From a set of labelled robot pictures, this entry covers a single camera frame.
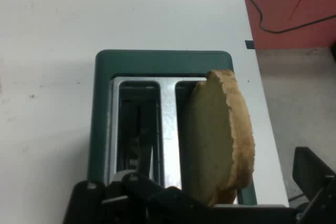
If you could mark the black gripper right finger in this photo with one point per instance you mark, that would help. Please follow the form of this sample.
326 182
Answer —
312 176

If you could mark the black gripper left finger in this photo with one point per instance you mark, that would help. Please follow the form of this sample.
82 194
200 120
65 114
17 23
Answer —
126 203

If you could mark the brown bread slice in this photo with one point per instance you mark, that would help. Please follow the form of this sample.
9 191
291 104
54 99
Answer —
210 140

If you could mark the green two-slot toaster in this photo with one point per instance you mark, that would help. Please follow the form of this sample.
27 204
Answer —
147 98

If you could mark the black tape piece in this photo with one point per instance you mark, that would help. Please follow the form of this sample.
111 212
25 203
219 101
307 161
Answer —
249 44

